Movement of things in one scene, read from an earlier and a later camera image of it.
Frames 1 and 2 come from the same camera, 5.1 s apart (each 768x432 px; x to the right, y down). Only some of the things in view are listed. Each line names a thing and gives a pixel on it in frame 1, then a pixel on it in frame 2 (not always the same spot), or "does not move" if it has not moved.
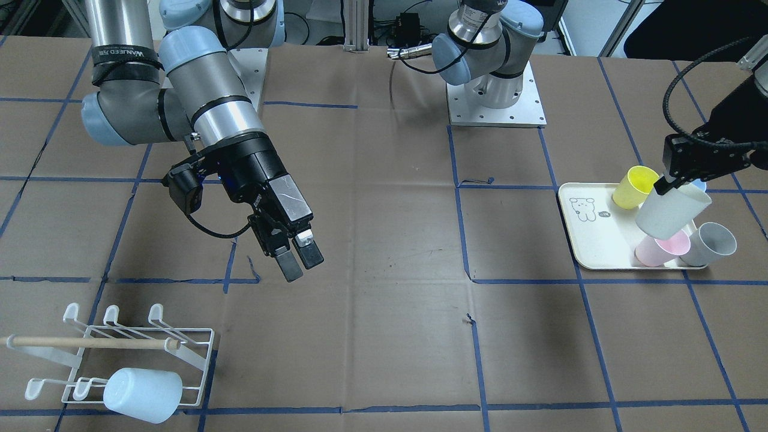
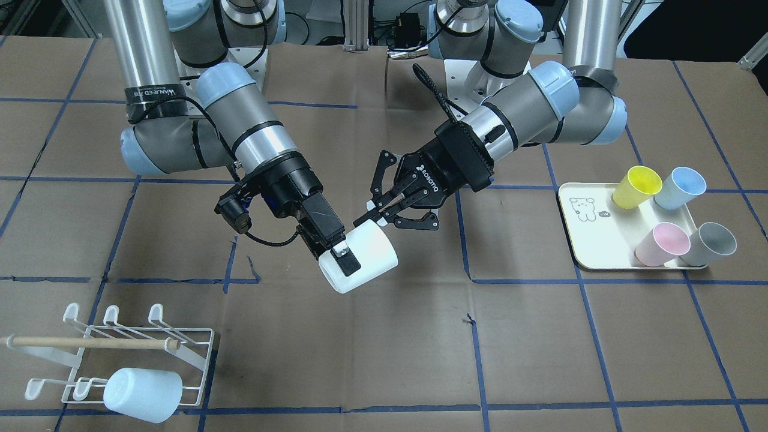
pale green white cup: x=665 y=216 → x=372 y=246
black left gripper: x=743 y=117 → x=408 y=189
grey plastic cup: x=709 y=241 does not move
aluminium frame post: x=356 y=26 does not move
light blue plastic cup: x=149 y=395 does not move
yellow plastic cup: x=634 y=187 does not move
